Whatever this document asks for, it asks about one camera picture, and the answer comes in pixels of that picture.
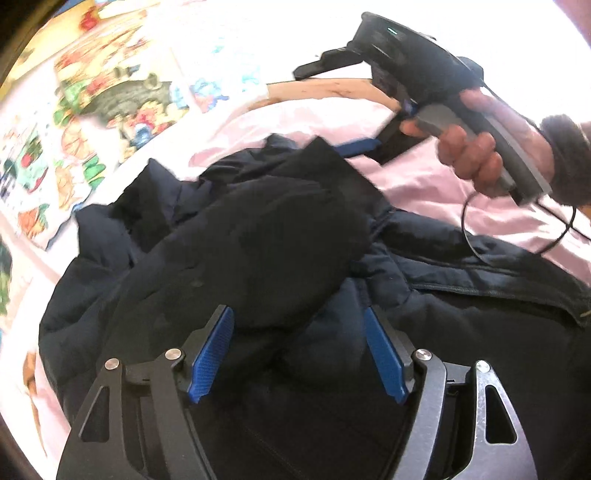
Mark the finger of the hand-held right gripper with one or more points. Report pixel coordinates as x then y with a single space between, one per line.
364 146
323 62

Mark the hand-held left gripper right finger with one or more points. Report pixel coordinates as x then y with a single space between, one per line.
383 355

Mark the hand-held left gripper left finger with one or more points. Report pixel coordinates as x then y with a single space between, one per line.
212 355

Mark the dark navy padded jacket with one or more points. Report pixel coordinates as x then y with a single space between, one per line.
258 240

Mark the person's right forearm dark sleeve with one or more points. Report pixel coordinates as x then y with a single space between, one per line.
570 157

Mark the person's right hand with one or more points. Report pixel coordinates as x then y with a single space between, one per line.
475 159

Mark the pink bed sheet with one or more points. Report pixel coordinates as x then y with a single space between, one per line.
443 184

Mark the wooden bed frame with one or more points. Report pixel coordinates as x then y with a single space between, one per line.
323 90

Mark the pale blue wall poster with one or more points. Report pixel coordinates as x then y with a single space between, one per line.
221 74

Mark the colourful wall poster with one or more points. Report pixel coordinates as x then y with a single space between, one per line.
120 87
51 184

